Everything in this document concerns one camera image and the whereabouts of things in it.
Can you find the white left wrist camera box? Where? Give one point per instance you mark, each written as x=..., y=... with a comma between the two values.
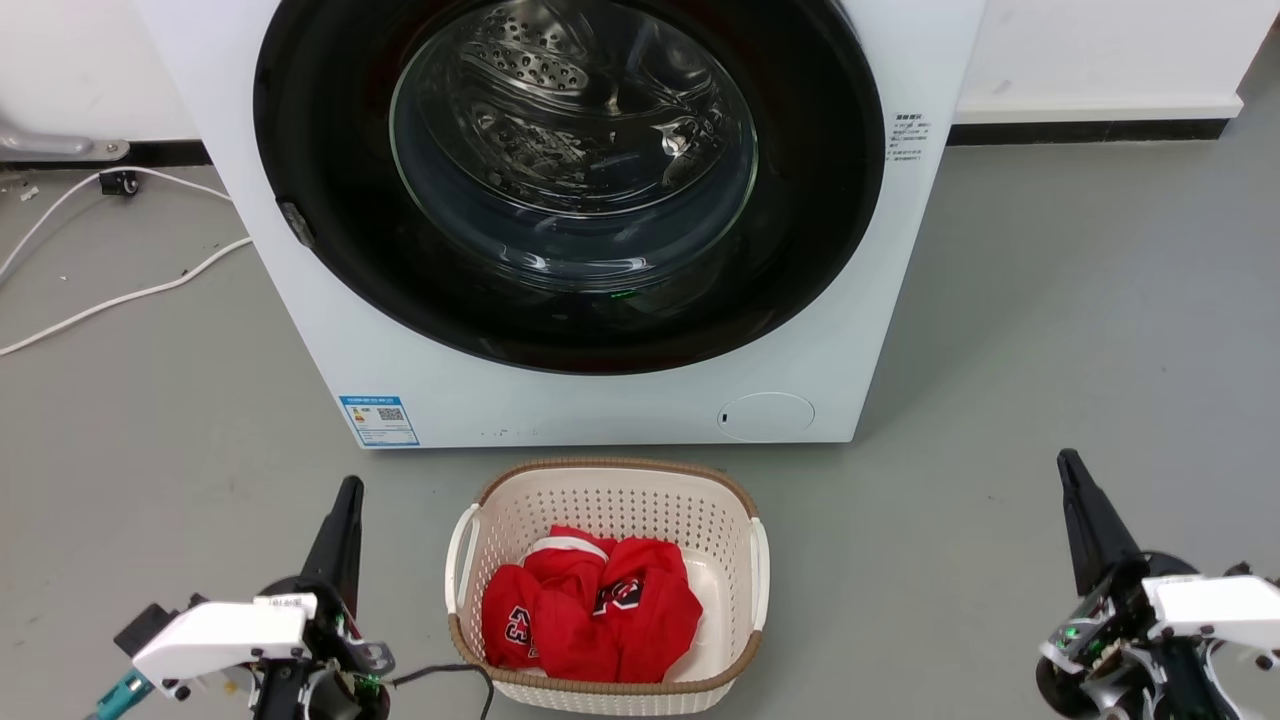
x=225, y=635

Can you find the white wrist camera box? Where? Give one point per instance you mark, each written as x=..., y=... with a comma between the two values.
x=225, y=635
x=1215, y=605

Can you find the blue energy label sticker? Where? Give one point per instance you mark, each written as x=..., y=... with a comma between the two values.
x=378, y=421

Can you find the steel washing drum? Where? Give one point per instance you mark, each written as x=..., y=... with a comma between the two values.
x=530, y=70

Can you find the red sports jersey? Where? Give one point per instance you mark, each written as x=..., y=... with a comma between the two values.
x=640, y=620

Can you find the black round glass door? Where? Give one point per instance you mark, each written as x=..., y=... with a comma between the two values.
x=330, y=150

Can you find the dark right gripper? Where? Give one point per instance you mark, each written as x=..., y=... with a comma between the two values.
x=1115, y=640

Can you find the small printed text sticker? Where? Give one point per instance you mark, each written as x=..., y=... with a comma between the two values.
x=908, y=138

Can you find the white front-load washing machine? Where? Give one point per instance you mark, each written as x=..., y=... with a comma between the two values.
x=600, y=410

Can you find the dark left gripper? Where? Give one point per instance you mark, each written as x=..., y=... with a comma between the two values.
x=340, y=640

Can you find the round white filter cover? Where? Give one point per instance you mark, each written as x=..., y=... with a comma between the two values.
x=766, y=417

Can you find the grey metal bracket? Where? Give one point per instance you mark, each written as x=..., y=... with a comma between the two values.
x=50, y=143

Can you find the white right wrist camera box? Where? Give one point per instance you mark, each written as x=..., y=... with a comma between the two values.
x=1215, y=605

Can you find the teal connector piece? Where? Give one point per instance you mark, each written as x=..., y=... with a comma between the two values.
x=120, y=697

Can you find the cream plastic laundry basket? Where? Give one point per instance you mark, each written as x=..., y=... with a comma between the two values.
x=610, y=500

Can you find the small black plug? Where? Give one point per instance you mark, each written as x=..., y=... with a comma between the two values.
x=119, y=183

